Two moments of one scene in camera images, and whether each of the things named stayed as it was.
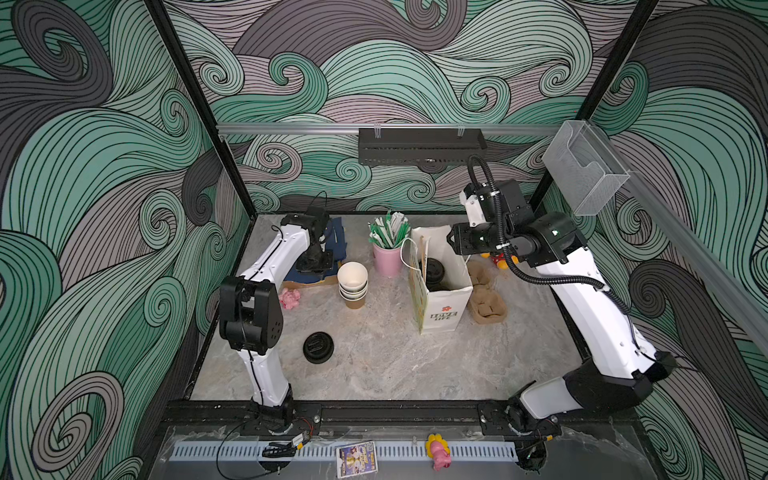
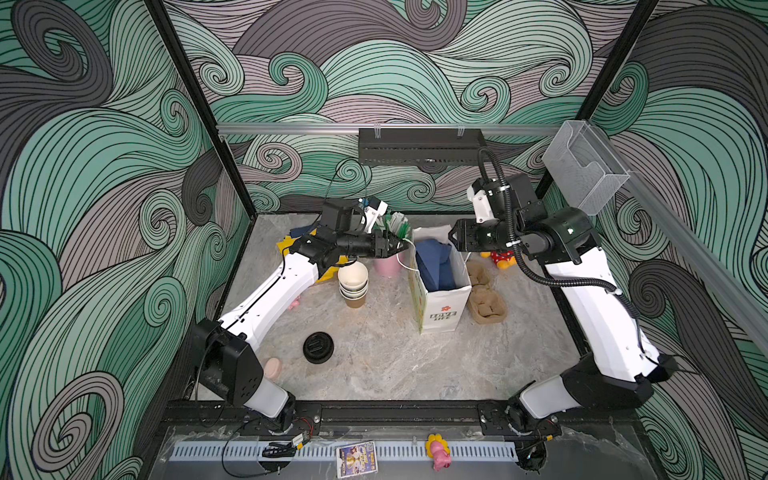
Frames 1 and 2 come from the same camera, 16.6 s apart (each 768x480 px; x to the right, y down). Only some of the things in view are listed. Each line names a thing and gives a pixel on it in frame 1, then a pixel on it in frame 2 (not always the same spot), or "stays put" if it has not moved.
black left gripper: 328,265 to 383,247
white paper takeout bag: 440,277 stays put
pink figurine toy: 438,449 stays put
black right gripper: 466,242 stays put
